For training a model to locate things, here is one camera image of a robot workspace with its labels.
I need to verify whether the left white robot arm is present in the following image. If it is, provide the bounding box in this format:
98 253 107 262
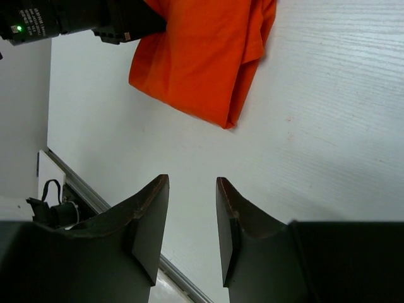
1 0 167 46

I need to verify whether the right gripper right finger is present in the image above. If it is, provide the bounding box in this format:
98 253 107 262
216 177 403 302

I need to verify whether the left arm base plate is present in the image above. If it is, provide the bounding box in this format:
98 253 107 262
26 179 97 229

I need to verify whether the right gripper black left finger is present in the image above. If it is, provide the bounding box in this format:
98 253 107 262
1 174 169 302

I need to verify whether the orange t-shirt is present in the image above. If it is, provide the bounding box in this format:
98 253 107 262
129 0 276 129

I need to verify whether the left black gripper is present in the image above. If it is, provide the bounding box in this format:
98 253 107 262
91 0 167 45

